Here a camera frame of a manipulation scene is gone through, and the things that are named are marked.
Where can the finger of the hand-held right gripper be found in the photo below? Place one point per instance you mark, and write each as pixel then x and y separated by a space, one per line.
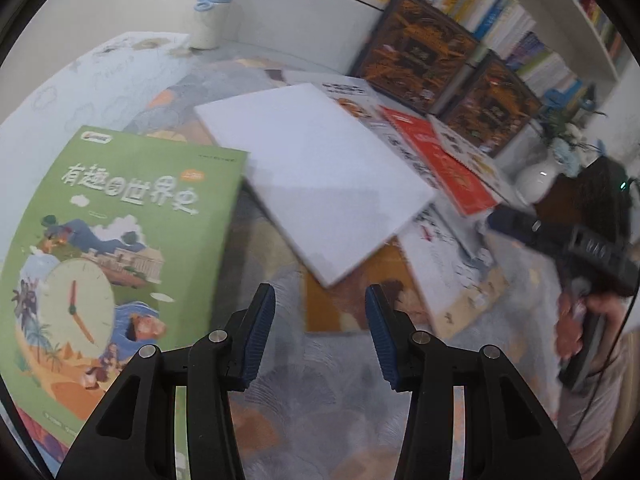
pixel 520 227

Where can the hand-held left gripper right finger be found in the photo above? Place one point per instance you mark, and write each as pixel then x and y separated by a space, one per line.
pixel 382 345

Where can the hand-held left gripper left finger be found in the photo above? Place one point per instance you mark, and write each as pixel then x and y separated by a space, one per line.
pixel 257 340

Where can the red cover book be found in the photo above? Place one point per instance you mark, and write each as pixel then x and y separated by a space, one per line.
pixel 440 165

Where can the light green book clock picture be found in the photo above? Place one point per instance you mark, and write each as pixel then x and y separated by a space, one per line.
pixel 140 220

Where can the person's right forearm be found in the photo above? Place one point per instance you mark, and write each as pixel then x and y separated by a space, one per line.
pixel 595 410

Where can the person's right hand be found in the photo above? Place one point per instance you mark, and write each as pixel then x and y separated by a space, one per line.
pixel 567 325

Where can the white ribbed vase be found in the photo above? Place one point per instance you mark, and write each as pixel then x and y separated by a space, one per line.
pixel 535 180

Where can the brown leaf cover book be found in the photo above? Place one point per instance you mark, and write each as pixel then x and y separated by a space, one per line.
pixel 345 310

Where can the dark wooden cabinet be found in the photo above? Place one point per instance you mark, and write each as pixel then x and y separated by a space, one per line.
pixel 570 200

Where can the beige cloud storybook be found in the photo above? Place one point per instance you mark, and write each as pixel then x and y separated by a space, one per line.
pixel 450 280

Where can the white spiral picture book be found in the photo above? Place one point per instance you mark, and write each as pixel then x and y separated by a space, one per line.
pixel 470 155

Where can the blue white artificial flowers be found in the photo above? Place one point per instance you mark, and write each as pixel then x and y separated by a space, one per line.
pixel 570 152

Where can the dark ornate encyclopedia book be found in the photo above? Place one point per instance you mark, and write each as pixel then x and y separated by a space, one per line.
pixel 492 105
pixel 415 55

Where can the plain white book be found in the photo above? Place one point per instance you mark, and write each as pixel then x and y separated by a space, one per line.
pixel 310 175

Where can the white bottle blue lid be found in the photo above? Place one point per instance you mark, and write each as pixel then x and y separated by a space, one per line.
pixel 210 25

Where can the white bookshelf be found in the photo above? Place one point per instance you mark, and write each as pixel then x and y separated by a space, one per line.
pixel 280 15

